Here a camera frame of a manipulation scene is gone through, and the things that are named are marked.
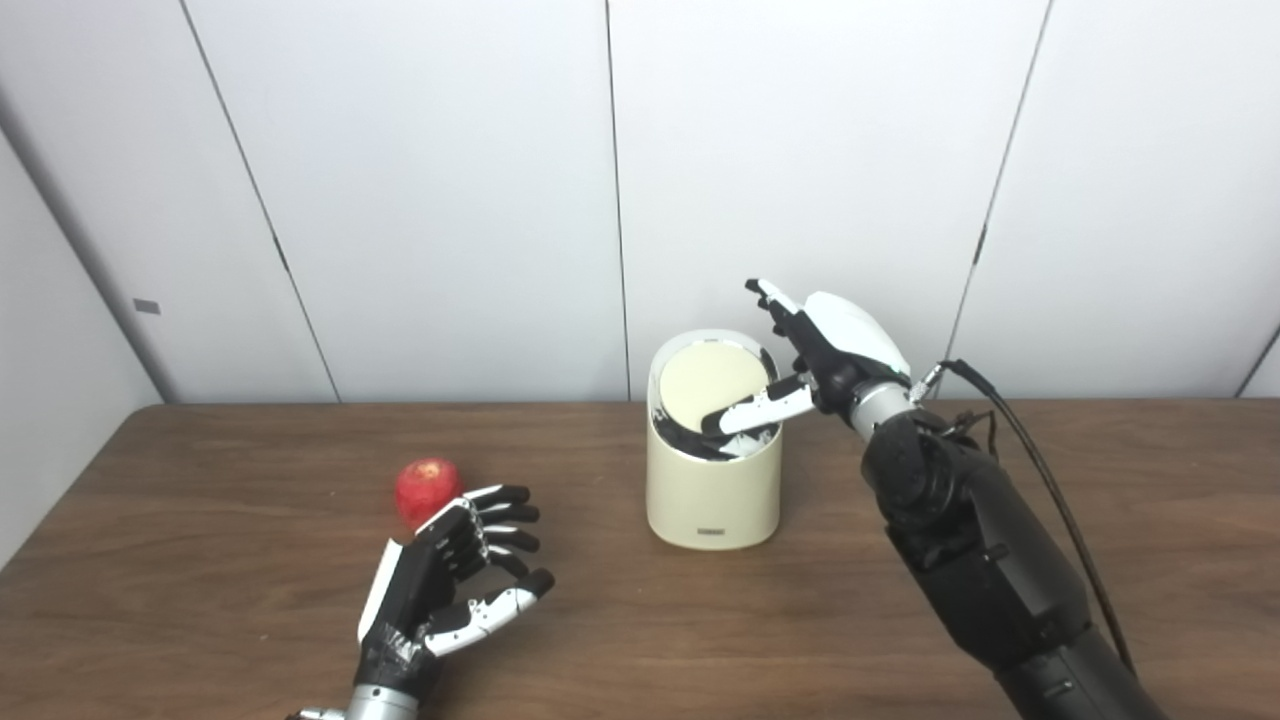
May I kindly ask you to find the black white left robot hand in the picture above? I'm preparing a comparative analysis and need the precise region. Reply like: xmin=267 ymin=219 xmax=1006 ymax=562
xmin=357 ymin=485 xmax=556 ymax=691

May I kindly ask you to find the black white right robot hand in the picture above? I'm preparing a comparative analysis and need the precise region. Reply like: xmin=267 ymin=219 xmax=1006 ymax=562
xmin=702 ymin=278 xmax=913 ymax=437

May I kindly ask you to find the red apple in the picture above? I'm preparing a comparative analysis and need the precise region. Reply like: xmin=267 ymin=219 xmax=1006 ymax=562
xmin=395 ymin=458 xmax=464 ymax=532

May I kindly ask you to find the cream round bin lid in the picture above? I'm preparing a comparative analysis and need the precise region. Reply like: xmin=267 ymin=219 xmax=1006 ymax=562
xmin=658 ymin=343 xmax=771 ymax=433

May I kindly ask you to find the cream-colored bin body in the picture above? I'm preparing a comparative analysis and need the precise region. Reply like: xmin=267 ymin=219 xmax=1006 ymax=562
xmin=645 ymin=330 xmax=784 ymax=552

